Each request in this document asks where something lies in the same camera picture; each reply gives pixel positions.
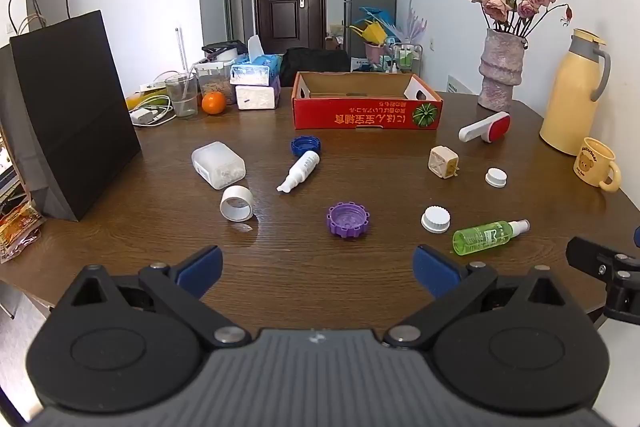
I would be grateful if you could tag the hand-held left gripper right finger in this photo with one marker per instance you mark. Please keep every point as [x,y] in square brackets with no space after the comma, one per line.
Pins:
[435,270]

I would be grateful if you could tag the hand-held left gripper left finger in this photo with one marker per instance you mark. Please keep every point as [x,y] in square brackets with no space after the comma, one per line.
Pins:
[200,268]

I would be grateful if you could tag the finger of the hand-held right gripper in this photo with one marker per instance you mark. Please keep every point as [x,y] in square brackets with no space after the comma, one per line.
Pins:
[590,257]

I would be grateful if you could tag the green spray bottle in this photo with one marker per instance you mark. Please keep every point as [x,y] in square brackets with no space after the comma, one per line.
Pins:
[480,238]

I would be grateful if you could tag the translucent white plastic container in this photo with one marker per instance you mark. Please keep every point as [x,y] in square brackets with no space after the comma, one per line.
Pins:
[217,164]

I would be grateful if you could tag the white spray bottle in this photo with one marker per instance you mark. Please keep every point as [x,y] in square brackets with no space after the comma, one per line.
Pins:
[302,169]

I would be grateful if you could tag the blue plastic cap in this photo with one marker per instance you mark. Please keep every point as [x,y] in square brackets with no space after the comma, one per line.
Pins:
[305,146]

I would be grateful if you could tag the red cardboard box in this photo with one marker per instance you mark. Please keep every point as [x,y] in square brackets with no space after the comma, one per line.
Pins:
[360,117]

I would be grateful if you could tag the large white ridged cap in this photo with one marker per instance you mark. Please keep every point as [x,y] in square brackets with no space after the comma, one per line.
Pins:
[436,219]

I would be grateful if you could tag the white tape roll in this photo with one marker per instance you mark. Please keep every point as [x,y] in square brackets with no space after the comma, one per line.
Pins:
[235,204]

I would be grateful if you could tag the yellow bear mug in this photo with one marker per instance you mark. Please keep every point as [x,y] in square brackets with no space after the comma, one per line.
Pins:
[592,164]

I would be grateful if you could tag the purple plastic cap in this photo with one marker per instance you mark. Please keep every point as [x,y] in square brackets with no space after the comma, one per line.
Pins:
[348,221]

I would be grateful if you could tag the small white cap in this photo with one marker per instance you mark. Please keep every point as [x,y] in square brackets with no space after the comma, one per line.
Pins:
[496,177]

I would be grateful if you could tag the red white lint brush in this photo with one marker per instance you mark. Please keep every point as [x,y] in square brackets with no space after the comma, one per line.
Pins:
[482,128]

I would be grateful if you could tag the yellow thermos jug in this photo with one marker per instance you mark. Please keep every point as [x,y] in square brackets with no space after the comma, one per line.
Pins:
[570,107]

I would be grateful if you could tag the orange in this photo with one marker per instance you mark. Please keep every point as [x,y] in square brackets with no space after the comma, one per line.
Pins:
[213,103]

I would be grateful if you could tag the clear glass cup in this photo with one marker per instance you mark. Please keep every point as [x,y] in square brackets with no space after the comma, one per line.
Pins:
[181,99]

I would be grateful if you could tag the purple tissue pack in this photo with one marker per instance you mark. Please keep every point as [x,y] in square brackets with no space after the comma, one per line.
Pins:
[255,98]

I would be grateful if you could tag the yellow packet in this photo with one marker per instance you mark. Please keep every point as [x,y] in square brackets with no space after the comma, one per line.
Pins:
[145,97]

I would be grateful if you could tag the red snack packet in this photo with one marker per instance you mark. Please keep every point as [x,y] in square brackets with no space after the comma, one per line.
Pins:
[17,227]

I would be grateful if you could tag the clear food jar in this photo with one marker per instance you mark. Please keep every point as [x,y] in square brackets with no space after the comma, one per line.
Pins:
[217,79]

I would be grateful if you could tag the black paper bag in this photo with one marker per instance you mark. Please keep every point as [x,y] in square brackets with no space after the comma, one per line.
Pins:
[70,122]

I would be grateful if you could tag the blue tissue pack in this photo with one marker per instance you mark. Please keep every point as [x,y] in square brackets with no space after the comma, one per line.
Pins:
[255,69]

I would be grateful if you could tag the metal storage cart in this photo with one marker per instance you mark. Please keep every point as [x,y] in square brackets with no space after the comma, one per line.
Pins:
[405,57]

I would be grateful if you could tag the black white appliance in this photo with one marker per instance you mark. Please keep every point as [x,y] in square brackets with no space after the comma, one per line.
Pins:
[222,48]

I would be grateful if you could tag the pink bucket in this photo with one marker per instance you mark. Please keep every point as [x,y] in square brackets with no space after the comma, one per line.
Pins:
[373,52]

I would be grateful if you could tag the purple hangers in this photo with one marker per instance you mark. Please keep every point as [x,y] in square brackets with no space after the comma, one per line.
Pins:
[414,24]

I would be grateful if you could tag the yellow blue dustpan set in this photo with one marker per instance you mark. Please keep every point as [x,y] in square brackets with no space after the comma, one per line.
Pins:
[372,29]

